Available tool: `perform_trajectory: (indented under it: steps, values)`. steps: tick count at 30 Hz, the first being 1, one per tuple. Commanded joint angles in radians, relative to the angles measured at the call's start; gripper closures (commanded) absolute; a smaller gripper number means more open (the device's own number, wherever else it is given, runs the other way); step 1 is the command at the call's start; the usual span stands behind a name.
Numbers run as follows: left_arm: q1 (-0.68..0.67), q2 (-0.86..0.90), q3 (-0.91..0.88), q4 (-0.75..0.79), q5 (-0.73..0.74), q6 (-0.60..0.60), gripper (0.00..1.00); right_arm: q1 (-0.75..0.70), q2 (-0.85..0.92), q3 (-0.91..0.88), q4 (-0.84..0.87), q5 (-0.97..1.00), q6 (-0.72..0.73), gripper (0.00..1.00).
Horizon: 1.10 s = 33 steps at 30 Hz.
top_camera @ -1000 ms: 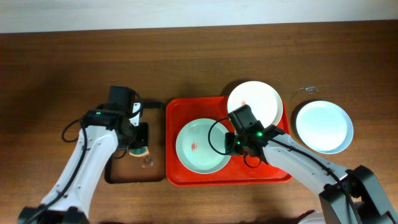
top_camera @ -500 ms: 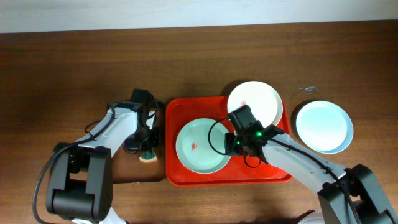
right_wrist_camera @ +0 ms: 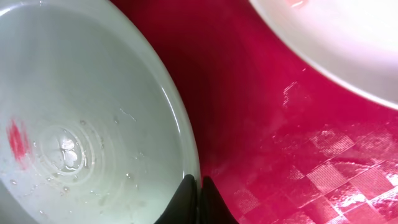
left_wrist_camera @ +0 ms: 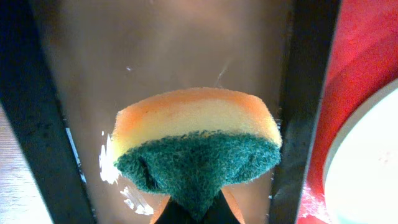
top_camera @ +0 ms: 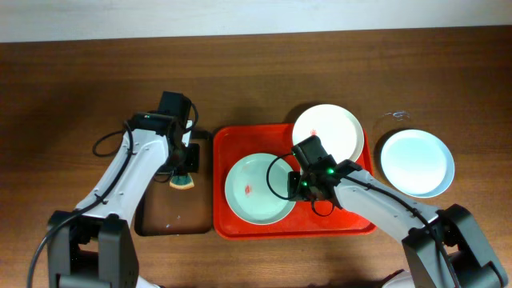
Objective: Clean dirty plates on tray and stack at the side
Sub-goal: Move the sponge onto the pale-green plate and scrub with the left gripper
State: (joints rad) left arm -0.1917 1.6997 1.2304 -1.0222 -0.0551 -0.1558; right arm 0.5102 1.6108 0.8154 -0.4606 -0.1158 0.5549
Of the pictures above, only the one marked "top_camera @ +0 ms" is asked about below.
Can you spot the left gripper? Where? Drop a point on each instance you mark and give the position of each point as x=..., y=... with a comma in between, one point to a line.
x=191, y=158

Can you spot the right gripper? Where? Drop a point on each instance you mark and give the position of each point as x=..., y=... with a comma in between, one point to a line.
x=294, y=186

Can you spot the green yellow sponge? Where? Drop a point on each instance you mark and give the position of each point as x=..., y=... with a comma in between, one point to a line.
x=181, y=182

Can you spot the pale green plate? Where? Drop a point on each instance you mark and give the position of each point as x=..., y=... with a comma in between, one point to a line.
x=256, y=189

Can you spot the light blue plate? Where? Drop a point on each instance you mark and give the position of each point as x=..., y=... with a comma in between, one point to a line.
x=417, y=163

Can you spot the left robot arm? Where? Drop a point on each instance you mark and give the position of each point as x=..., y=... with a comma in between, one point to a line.
x=92, y=246

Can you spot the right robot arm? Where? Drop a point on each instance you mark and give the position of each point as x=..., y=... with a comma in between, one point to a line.
x=443, y=248

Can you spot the red plastic tray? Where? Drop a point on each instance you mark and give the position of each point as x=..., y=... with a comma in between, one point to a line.
x=233, y=143

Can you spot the black rectangular tray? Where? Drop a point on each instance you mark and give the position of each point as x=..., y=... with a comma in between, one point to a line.
x=167, y=211

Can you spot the white plate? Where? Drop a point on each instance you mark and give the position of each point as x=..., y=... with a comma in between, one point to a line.
x=341, y=134

